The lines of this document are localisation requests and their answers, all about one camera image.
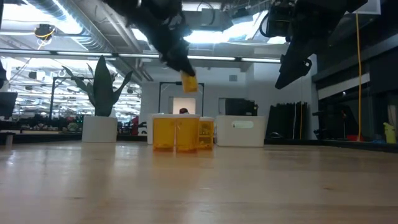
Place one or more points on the person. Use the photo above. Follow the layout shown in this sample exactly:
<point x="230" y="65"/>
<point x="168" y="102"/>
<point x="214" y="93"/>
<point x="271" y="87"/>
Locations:
<point x="184" y="110"/>

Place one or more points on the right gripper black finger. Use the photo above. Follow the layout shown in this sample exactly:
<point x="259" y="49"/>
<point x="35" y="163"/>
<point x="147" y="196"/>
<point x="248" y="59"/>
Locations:
<point x="303" y="68"/>
<point x="287" y="71"/>

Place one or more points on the orange pill bottle white cap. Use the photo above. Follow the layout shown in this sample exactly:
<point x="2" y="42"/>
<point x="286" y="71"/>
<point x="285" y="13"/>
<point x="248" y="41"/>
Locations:
<point x="206" y="133"/>

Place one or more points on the large orange pill bottle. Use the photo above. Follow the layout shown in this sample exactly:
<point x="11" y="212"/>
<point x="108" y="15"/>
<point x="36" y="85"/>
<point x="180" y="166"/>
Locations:
<point x="164" y="133"/>
<point x="187" y="133"/>

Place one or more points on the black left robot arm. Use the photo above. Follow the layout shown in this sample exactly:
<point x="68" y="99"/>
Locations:
<point x="118" y="3"/>

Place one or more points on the yellow-green spray bottle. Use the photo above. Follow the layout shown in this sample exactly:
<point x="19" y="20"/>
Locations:
<point x="390" y="133"/>

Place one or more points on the square wall vent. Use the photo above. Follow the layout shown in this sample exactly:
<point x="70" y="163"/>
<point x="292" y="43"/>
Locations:
<point x="233" y="77"/>

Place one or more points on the white square plant pot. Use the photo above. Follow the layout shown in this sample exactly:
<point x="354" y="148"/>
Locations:
<point x="99" y="129"/>

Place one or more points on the small orange pill bottle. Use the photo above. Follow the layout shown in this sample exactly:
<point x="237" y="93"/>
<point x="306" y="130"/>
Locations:
<point x="189" y="83"/>

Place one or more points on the black curtain panels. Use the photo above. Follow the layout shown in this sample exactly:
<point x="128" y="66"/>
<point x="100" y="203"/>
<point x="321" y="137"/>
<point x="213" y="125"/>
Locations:
<point x="286" y="121"/>

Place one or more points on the red box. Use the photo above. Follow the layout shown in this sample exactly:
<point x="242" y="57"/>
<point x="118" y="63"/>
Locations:
<point x="354" y="137"/>

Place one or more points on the black cabinet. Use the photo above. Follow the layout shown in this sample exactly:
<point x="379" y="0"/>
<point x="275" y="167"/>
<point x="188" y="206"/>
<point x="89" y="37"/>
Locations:
<point x="241" y="107"/>

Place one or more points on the green leafy plant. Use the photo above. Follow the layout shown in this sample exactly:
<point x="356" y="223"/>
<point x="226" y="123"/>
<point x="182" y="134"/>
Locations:
<point x="102" y="90"/>

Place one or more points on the long linear ceiling light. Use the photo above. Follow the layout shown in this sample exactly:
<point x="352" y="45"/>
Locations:
<point x="93" y="53"/>

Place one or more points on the dark computer monitor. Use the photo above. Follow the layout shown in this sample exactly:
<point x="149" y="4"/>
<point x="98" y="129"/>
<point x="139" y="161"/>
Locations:
<point x="7" y="104"/>

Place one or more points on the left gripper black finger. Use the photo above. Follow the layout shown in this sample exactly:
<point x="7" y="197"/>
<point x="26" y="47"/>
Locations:
<point x="186" y="63"/>
<point x="174" y="63"/>

